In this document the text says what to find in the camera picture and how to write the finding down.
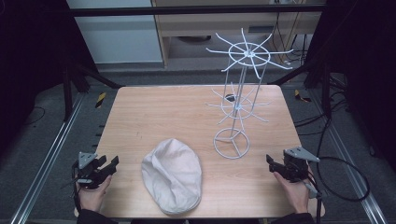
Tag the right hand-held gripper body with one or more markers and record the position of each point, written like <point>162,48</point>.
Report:
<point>295,166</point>

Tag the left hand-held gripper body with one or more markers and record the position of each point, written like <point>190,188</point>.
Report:
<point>88,177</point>

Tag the person's left hand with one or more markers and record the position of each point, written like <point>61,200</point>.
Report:
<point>91,197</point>

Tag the person's right hand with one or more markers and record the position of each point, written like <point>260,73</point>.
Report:
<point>295,194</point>

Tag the yellow black tape strip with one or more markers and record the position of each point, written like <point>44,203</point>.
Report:
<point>301,96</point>
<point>100,99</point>

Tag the white flat cap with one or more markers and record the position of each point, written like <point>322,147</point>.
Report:
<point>172,177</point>

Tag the small dark round object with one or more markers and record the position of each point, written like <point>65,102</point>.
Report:
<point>230,97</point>

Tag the black metal stand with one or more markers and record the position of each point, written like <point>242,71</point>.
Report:
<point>67,93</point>
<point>325,90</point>

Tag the white cabinet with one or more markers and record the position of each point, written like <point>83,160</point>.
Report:
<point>118,37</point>

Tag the black curtain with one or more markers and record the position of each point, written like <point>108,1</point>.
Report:
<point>367,62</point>
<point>31,56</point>

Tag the light wooden desk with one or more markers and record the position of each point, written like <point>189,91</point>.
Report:
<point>193,26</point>

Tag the aluminium floor rail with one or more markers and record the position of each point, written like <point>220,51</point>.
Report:
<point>351,177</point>
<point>46,161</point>

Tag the black horizontal frame bar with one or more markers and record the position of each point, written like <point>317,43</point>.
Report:
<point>186,10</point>

